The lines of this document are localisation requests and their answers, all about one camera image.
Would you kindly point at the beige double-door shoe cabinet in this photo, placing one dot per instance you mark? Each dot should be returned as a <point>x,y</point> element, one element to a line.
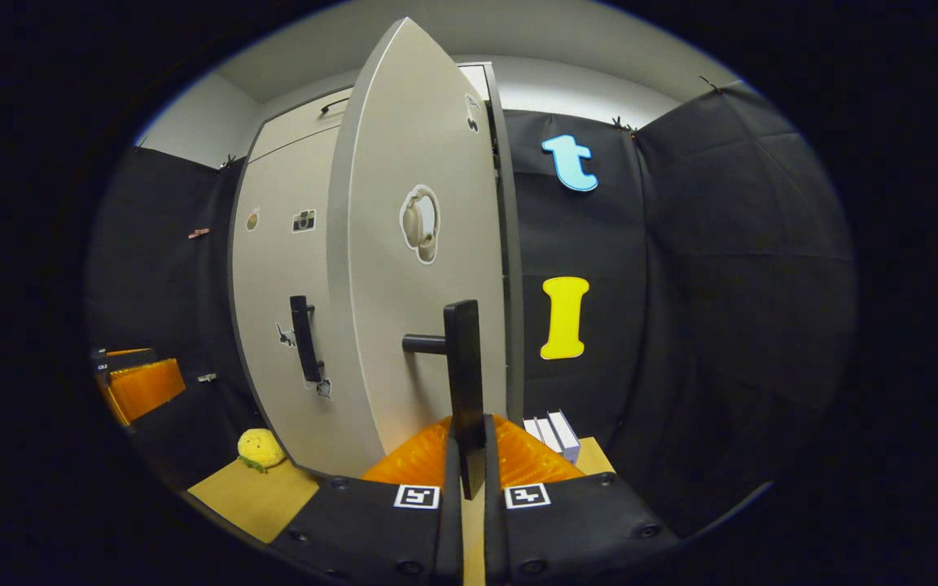
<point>515,285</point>

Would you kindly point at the black backdrop cloth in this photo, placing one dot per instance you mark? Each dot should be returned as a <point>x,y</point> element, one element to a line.
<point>721,285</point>

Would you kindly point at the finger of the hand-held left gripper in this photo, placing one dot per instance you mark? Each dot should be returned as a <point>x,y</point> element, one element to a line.
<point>127,362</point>
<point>143,391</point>

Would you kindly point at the beige cabinet flap panel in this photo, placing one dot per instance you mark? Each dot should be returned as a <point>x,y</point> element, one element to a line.
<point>298,126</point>

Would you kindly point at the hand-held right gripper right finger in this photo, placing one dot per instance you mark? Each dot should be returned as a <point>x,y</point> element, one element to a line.
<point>492,537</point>

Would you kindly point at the beige door with headphones sticker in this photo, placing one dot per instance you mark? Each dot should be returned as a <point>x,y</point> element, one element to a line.
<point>387,163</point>

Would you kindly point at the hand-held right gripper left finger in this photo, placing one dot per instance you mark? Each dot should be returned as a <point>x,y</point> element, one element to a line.
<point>453,537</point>

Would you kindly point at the beige door with camera sticker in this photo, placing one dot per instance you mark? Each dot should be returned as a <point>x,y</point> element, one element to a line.
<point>273,268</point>

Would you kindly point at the white box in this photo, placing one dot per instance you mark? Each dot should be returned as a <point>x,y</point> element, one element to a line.
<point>549,433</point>
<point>565,435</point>
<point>531,429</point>

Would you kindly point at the yellow plush toy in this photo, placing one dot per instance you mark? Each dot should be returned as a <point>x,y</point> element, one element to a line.
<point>261,448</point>

